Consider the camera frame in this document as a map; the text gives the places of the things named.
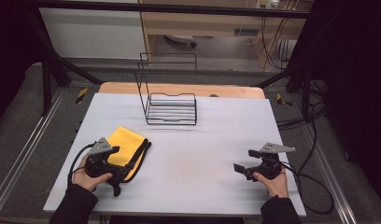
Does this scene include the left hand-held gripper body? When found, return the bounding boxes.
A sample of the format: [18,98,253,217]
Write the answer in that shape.
[85,137,121,179]

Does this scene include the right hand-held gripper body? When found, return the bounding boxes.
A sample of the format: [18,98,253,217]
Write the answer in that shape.
[247,142,296,181]

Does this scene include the yellow towel with black trim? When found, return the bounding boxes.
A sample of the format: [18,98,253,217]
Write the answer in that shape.
[106,125,152,184]

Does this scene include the black wire rack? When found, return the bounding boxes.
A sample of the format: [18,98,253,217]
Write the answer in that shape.
[134,52,199,126]

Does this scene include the person's left hand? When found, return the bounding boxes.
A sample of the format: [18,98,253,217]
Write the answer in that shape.
[71,153,114,192]

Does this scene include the person's right hand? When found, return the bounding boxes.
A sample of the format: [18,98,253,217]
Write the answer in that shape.
[252,167,289,199]

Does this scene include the white table cover sheet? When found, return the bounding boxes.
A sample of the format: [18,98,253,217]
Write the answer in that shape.
[43,92,307,217]

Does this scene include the yellow black hazard tape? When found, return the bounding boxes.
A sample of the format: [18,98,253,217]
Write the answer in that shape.
[75,87,89,105]
[275,92,293,107]

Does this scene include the wooden table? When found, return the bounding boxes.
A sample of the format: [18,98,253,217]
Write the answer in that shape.
[98,81,267,100]

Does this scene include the black curtain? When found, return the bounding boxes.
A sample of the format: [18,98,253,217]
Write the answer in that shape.
[0,0,45,127]
[299,0,381,214]

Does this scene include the white cabinet panel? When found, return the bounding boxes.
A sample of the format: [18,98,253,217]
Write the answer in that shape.
[38,7,148,61]

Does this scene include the office chair base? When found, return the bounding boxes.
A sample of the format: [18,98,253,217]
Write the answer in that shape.
[164,34,198,49]

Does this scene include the light wooden desk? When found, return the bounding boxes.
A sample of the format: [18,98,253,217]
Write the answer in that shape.
[138,0,316,69]

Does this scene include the white power strip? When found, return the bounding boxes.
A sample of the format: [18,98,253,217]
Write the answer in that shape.
[255,0,280,10]

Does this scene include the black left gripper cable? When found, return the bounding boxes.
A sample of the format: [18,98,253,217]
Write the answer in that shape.
[66,142,97,188]

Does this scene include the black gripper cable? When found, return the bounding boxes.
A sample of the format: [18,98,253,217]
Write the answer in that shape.
[66,142,97,188]
[279,161,335,216]

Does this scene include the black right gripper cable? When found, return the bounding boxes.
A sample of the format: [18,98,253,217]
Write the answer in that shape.
[279,161,335,216]

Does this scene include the aluminium floor rail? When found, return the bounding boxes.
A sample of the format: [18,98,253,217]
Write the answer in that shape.
[0,88,67,217]
[303,122,359,224]

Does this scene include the bundle of black floor cables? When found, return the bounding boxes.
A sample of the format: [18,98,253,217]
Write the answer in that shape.
[276,78,330,175]

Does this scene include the black metal frame strut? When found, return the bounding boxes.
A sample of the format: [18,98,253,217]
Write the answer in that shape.
[255,60,316,120]
[23,6,105,117]

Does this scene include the hanging desk cables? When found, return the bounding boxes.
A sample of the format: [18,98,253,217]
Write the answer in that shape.
[261,16,298,71]

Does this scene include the black metal frame crossbar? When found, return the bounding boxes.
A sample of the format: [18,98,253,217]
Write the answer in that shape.
[34,0,325,20]

